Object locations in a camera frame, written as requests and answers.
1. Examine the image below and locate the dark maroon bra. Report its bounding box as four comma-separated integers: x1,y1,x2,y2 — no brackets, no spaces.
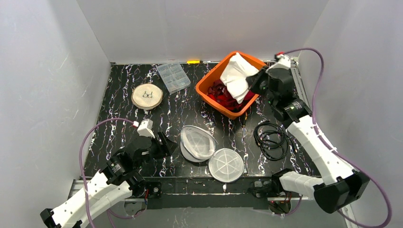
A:
207,79,233,102

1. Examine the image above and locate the purple cable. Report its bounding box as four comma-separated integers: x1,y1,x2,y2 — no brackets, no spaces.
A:
281,47,393,228
78,118,139,228

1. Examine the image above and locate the black yellow screwdriver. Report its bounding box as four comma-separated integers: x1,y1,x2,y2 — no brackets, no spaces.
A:
240,112,248,139

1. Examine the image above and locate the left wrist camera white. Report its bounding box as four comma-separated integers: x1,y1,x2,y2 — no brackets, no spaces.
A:
137,119,155,138

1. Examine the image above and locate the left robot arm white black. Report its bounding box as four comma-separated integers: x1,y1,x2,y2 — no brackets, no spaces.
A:
40,132,178,228

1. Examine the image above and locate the yellow marker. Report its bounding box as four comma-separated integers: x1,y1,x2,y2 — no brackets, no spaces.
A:
186,60,202,64

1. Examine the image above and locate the grey-trim mesh laundry bag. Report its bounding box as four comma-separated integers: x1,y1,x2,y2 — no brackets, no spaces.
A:
180,125,245,183

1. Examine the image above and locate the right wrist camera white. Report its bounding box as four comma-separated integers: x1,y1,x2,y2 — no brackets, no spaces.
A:
266,53,291,73

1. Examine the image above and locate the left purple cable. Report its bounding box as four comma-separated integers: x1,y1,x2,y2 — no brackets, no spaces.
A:
78,118,139,228

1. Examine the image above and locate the red bra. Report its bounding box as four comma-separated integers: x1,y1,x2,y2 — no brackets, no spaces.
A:
209,91,255,112

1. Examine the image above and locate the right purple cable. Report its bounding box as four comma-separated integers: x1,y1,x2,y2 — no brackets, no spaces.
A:
281,47,393,228

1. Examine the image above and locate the orange plastic bin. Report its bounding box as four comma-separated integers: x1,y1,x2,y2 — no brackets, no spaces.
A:
195,51,267,120

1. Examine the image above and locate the clear plastic compartment box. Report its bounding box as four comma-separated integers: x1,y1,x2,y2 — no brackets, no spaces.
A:
156,62,191,94

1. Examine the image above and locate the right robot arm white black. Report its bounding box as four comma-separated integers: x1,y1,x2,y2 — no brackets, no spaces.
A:
246,66,370,214

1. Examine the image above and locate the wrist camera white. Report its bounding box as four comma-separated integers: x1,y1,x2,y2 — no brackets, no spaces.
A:
137,119,155,138
266,53,291,73

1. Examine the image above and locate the plain white bra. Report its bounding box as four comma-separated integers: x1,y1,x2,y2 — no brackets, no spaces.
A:
220,52,259,104

